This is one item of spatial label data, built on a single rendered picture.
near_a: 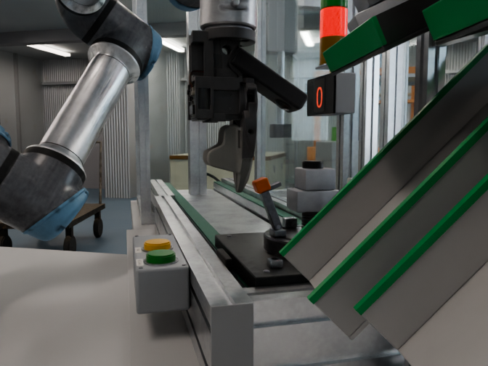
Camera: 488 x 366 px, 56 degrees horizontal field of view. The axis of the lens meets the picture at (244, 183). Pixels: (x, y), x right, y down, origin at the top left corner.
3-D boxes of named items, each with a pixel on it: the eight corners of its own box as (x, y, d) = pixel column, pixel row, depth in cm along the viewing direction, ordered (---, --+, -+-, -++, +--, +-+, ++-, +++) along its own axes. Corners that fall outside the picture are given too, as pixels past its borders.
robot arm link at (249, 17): (248, 9, 65) (265, -9, 57) (248, 42, 65) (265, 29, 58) (195, 5, 63) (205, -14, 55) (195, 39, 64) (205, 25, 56)
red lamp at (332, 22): (326, 33, 82) (327, 5, 81) (315, 39, 86) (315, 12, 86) (352, 35, 83) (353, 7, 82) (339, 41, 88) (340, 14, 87)
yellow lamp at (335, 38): (326, 62, 82) (326, 34, 82) (314, 67, 87) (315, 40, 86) (351, 64, 83) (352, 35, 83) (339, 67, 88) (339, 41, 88)
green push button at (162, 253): (147, 271, 61) (146, 257, 60) (145, 263, 64) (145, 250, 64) (177, 269, 62) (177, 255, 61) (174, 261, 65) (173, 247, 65)
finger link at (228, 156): (205, 193, 62) (204, 124, 61) (247, 192, 64) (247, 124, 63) (209, 196, 59) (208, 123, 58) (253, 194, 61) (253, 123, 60)
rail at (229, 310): (211, 401, 47) (210, 298, 46) (155, 230, 133) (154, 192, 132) (263, 393, 48) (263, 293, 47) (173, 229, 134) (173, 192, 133)
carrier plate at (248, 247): (254, 295, 52) (254, 276, 52) (214, 246, 76) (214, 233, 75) (436, 278, 58) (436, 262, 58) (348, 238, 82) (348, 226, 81)
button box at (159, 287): (136, 315, 59) (135, 268, 59) (133, 269, 80) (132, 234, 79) (190, 310, 61) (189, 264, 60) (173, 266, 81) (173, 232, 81)
